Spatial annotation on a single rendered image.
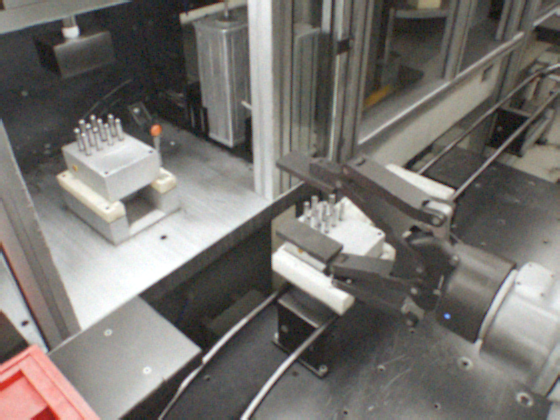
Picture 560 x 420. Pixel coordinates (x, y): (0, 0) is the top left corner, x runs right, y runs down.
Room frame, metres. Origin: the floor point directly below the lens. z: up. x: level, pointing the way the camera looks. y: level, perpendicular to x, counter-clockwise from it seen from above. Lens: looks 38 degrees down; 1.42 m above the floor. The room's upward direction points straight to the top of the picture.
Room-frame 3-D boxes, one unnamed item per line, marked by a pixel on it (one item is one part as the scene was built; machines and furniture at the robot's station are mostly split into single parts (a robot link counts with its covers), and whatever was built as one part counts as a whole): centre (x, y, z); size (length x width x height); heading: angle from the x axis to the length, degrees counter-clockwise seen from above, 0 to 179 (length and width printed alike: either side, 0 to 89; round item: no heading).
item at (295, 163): (0.39, -0.03, 1.17); 0.07 x 0.03 x 0.01; 48
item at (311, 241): (0.39, -0.03, 1.08); 0.07 x 0.03 x 0.01; 48
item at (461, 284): (0.29, -0.14, 1.12); 0.09 x 0.07 x 0.08; 48
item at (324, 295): (0.66, -0.16, 0.84); 0.36 x 0.14 x 0.10; 138
